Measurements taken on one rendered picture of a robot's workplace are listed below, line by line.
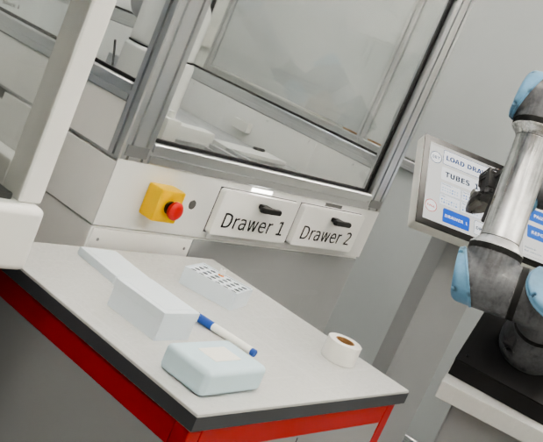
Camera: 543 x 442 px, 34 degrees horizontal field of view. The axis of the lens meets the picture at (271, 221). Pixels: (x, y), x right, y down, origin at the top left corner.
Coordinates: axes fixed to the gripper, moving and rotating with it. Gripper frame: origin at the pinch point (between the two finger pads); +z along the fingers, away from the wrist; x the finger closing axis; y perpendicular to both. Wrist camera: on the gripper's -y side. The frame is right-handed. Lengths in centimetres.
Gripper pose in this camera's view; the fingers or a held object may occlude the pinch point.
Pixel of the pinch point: (469, 212)
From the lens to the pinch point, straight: 264.3
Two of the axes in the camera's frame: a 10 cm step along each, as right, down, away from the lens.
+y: 1.9, -8.6, 4.7
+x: -9.0, -3.5, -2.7
